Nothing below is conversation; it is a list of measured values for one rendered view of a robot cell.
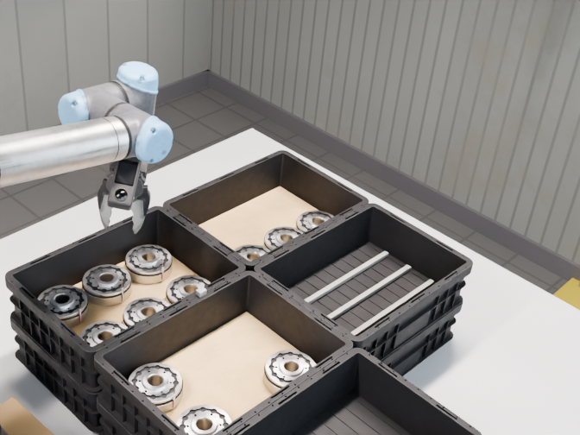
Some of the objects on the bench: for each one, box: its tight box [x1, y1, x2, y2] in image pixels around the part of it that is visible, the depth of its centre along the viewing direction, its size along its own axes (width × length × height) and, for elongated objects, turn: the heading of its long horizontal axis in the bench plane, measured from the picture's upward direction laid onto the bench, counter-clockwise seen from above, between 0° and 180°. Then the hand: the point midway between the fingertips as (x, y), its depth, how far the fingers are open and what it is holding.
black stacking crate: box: [381, 301, 463, 376], centre depth 201 cm, size 40×30×12 cm
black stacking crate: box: [9, 318, 104, 432], centre depth 192 cm, size 40×30×12 cm
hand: (120, 228), depth 182 cm, fingers open, 5 cm apart
